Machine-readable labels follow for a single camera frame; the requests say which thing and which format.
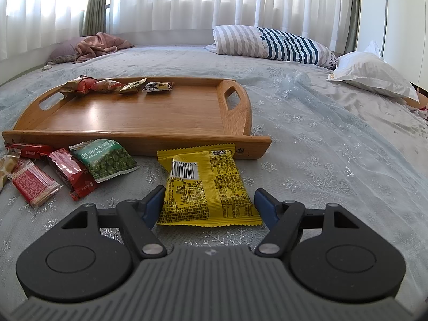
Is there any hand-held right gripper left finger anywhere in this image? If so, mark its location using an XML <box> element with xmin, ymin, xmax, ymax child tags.
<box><xmin>60</xmin><ymin>185</ymin><xmax>168</xmax><ymax>260</ymax></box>

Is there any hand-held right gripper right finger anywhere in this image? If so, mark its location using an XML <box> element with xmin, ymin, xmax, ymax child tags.
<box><xmin>253</xmin><ymin>189</ymin><xmax>364</xmax><ymax>259</ymax></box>

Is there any yellow snack packet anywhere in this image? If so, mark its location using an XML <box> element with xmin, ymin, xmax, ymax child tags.
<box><xmin>157</xmin><ymin>143</ymin><xmax>263</xmax><ymax>228</ymax></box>

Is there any wooden tray with handles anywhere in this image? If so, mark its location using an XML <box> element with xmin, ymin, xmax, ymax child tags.
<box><xmin>2</xmin><ymin>76</ymin><xmax>272</xmax><ymax>160</ymax></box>

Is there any pink snack packet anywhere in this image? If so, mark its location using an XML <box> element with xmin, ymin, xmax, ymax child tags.
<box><xmin>90</xmin><ymin>79</ymin><xmax>123</xmax><ymax>94</ymax></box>

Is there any green snack packet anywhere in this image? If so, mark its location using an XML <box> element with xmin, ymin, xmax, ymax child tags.
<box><xmin>69</xmin><ymin>138</ymin><xmax>139</xmax><ymax>184</ymax></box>

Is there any light blue bedspread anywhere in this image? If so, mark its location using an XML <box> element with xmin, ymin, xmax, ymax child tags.
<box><xmin>0</xmin><ymin>43</ymin><xmax>428</xmax><ymax>308</ymax></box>

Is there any dark red snack packet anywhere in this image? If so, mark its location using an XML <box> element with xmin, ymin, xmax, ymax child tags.
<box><xmin>46</xmin><ymin>148</ymin><xmax>99</xmax><ymax>202</ymax></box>

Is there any black and white snack packet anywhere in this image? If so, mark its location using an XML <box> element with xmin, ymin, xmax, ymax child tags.
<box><xmin>142</xmin><ymin>81</ymin><xmax>174</xmax><ymax>93</ymax></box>

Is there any red white-print snack packet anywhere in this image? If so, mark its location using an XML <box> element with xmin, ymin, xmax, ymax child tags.
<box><xmin>12</xmin><ymin>160</ymin><xmax>64</xmax><ymax>208</ymax></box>

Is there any gold snack packet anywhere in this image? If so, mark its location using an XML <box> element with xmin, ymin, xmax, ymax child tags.
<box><xmin>118</xmin><ymin>78</ymin><xmax>148</xmax><ymax>95</ymax></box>

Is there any long red snack packet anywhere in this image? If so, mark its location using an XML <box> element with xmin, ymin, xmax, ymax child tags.
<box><xmin>5</xmin><ymin>143</ymin><xmax>55</xmax><ymax>160</ymax></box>

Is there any beige snack packet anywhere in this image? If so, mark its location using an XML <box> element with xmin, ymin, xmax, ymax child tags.
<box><xmin>0</xmin><ymin>154</ymin><xmax>20</xmax><ymax>193</ymax></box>

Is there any striped pillow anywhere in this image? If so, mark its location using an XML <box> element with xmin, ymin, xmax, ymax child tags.
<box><xmin>205</xmin><ymin>25</ymin><xmax>338</xmax><ymax>67</ymax></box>

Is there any white pillow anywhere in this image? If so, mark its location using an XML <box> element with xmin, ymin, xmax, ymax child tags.
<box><xmin>327</xmin><ymin>40</ymin><xmax>420</xmax><ymax>104</ymax></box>

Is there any pink blanket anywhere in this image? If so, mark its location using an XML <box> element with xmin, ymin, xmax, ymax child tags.
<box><xmin>72</xmin><ymin>32</ymin><xmax>135</xmax><ymax>65</ymax></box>

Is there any lilac pillow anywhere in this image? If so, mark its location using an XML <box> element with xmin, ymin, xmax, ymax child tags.
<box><xmin>47</xmin><ymin>38</ymin><xmax>82</xmax><ymax>65</ymax></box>

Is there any brown box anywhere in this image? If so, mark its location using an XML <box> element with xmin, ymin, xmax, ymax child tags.
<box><xmin>412</xmin><ymin>85</ymin><xmax>428</xmax><ymax>108</ymax></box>

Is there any white sheer curtain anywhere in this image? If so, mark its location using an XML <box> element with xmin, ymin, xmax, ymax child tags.
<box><xmin>0</xmin><ymin>0</ymin><xmax>92</xmax><ymax>61</ymax></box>
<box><xmin>106</xmin><ymin>0</ymin><xmax>362</xmax><ymax>54</ymax></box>

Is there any green curtain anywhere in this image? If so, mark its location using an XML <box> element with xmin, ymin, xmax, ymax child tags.
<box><xmin>82</xmin><ymin>0</ymin><xmax>108</xmax><ymax>37</ymax></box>

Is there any white wardrobe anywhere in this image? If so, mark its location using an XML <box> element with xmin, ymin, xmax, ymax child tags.
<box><xmin>354</xmin><ymin>0</ymin><xmax>428</xmax><ymax>91</ymax></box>

